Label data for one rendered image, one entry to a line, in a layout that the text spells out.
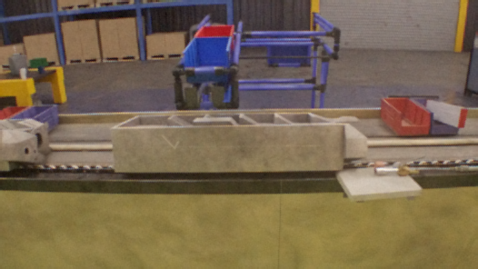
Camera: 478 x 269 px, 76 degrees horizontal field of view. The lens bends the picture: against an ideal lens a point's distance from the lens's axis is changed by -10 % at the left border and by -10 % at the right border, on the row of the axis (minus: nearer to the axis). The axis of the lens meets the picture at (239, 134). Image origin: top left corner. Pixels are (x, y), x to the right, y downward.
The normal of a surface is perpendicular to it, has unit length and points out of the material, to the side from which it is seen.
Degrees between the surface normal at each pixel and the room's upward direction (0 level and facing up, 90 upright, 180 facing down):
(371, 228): 90
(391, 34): 90
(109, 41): 90
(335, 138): 80
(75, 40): 90
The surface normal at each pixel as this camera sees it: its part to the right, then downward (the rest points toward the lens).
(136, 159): -0.04, 0.20
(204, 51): -0.03, 0.42
